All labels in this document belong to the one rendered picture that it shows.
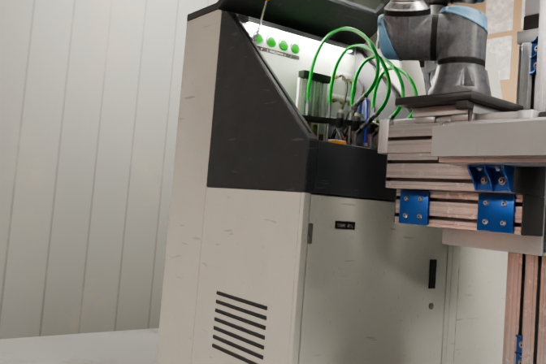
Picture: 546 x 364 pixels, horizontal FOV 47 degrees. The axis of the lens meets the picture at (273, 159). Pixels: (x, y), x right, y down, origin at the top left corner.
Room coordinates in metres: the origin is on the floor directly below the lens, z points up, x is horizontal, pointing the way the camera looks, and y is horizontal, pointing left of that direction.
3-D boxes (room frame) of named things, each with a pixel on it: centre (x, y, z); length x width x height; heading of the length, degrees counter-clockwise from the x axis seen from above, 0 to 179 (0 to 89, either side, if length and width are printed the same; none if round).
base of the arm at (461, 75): (1.54, -0.45, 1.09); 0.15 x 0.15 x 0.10
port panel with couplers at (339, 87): (2.62, -0.27, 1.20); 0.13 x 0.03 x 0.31; 126
